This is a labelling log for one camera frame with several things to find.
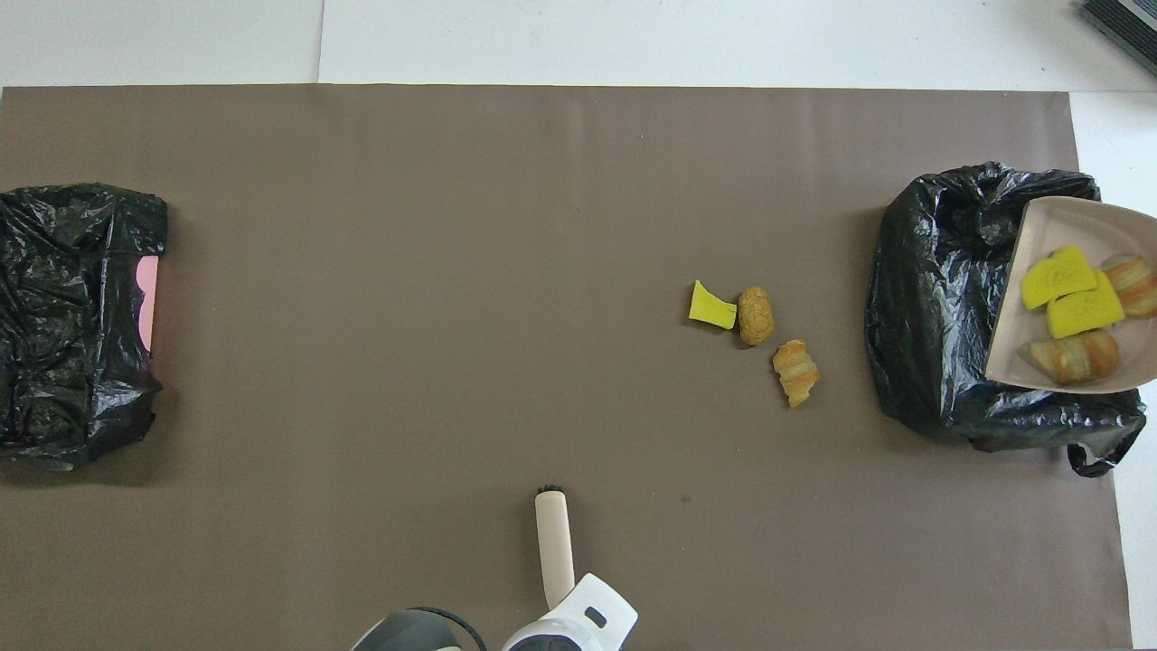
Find yellow foam wedge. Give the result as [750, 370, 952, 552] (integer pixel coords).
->
[688, 279, 739, 331]

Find brown round toy bread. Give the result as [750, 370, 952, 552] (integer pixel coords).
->
[737, 286, 776, 347]

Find beige hand brush black bristles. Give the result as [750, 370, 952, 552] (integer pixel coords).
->
[534, 485, 578, 609]

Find toy croissant bread piece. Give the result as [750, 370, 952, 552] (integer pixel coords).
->
[772, 339, 823, 409]
[1018, 328, 1121, 387]
[1098, 253, 1157, 319]

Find yellow ridged foam piece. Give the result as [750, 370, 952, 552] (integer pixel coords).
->
[1021, 245, 1099, 311]

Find yellow notched foam piece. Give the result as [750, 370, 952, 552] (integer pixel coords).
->
[1046, 271, 1127, 341]

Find beige plastic dustpan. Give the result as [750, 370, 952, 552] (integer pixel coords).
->
[983, 196, 1157, 395]

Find black bag lined bin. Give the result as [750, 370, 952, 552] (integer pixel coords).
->
[864, 161, 1147, 478]

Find black bag pink bin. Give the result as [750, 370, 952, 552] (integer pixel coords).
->
[0, 183, 169, 473]

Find brown paper table mat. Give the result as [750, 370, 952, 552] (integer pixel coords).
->
[0, 84, 1133, 651]

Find dark grey ribbed device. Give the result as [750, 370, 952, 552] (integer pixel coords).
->
[1078, 0, 1157, 78]

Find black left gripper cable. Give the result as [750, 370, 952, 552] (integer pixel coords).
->
[407, 607, 489, 651]

